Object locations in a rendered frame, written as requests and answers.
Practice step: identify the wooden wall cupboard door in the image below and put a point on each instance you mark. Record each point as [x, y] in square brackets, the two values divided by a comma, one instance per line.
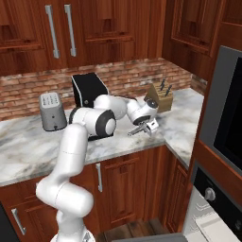
[22, 31]
[107, 28]

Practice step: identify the wooden knife block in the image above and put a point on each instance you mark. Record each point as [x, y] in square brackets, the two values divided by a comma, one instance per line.
[164, 99]

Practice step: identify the grey flat bar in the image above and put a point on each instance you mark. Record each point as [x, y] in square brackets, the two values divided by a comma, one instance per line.
[151, 238]

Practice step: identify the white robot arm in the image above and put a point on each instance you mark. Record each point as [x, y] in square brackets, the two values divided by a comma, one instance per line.
[74, 148]

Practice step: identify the grey oven knob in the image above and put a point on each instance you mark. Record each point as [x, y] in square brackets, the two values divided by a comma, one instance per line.
[210, 194]

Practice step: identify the black wall oven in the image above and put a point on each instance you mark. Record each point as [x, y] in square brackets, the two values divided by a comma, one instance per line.
[225, 119]

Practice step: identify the black and white lower oven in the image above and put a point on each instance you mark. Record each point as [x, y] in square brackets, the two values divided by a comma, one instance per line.
[220, 217]

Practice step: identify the grey toaster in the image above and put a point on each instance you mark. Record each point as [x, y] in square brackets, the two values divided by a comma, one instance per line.
[52, 112]

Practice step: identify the black box appliance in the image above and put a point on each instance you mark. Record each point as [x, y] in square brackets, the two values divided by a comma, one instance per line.
[86, 86]

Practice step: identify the wooden corner wall cupboard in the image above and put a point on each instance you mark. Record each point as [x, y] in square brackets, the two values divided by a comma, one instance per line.
[192, 31]

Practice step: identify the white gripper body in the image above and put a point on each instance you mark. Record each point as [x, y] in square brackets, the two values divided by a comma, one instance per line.
[153, 126]

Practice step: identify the wooden corner base cupboard door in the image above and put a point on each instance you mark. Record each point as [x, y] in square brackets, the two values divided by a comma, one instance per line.
[178, 195]

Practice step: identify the black dishwasher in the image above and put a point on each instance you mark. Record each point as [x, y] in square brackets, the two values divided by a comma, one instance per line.
[6, 225]

